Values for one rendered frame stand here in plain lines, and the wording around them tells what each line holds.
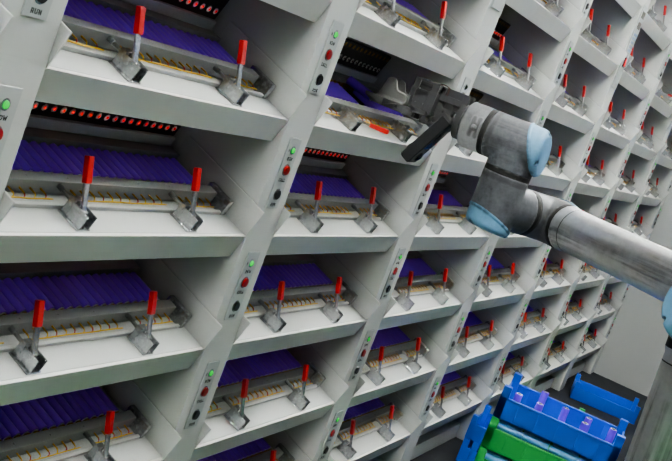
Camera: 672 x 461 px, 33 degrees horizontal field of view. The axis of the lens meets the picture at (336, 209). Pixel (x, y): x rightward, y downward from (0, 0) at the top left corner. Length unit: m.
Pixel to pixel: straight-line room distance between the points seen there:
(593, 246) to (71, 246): 1.01
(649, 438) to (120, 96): 0.91
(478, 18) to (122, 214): 1.11
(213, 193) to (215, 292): 0.16
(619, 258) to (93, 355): 0.93
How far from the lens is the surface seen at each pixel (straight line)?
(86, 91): 1.38
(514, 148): 2.13
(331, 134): 1.98
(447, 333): 3.19
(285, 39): 1.83
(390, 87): 2.24
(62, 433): 1.79
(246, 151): 1.84
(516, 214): 2.16
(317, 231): 2.09
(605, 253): 2.08
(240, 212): 1.84
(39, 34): 1.28
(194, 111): 1.58
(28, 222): 1.41
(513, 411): 2.77
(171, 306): 1.87
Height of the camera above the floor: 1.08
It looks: 7 degrees down
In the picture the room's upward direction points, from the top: 21 degrees clockwise
